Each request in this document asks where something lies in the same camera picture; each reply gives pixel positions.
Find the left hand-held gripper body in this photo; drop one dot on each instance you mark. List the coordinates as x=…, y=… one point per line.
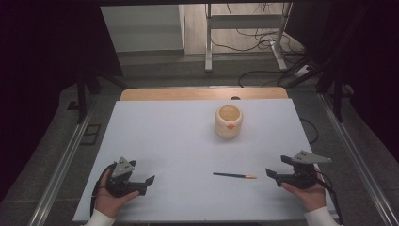
x=120, y=185

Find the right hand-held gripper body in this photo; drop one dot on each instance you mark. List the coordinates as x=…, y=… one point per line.
x=302, y=177

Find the blue pen with tan end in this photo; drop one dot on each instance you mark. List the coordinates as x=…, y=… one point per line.
x=233, y=175

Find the cream ceramic cup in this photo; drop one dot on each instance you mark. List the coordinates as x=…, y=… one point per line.
x=228, y=125

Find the person's right hand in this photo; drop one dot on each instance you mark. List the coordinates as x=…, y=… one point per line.
x=312, y=196

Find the person's left hand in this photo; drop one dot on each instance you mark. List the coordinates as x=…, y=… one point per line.
x=108, y=202

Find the white table mat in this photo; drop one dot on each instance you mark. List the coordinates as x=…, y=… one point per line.
x=175, y=141

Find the black metal stand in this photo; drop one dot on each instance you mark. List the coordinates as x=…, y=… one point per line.
x=82, y=94
x=337, y=91

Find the wooden table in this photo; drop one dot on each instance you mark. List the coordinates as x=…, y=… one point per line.
x=188, y=93

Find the white power strip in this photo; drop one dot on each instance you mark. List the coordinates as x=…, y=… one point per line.
x=302, y=70

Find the grey white cabinet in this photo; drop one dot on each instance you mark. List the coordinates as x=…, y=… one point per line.
x=141, y=28

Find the aluminium rail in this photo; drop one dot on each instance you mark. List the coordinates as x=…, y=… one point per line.
x=59, y=169
x=360, y=163

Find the white metal desk frame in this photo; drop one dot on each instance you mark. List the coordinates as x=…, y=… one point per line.
x=208, y=37

